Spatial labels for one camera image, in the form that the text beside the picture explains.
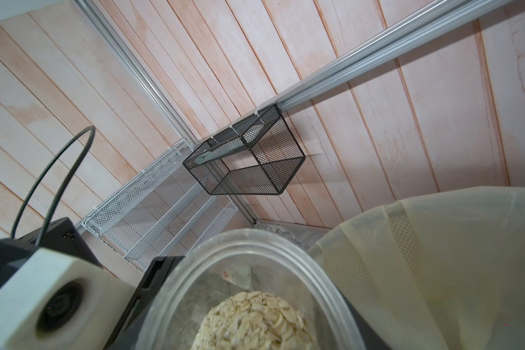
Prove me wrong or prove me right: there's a black wire mesh basket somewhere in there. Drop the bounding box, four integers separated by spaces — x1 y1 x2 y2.
183 104 306 195

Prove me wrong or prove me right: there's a green small box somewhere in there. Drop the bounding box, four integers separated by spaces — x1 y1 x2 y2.
222 265 252 290

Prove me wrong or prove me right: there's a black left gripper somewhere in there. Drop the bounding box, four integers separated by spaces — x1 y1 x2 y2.
0 217 184 349

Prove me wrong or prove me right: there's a white wire mesh shelf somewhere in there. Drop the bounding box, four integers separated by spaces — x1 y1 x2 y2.
82 139 238 272

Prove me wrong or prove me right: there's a wide oatmeal jar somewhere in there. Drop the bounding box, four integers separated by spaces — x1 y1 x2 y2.
136 229 365 349

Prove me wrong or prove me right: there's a cream trash bag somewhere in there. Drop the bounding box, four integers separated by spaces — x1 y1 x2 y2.
309 187 525 349

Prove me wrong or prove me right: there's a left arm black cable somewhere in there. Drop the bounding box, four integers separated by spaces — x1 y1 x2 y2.
10 125 97 246

